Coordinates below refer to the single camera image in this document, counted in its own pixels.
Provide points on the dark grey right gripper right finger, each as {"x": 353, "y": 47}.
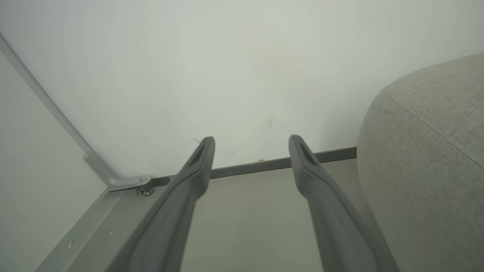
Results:
{"x": 332, "y": 226}

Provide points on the small caster wheel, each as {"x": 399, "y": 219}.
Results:
{"x": 146, "y": 191}

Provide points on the grey metal partition frame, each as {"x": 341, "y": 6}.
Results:
{"x": 94, "y": 163}

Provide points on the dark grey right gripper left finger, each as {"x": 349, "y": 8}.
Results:
{"x": 166, "y": 223}

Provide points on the dark grey baseboard strip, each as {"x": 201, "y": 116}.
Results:
{"x": 245, "y": 169}

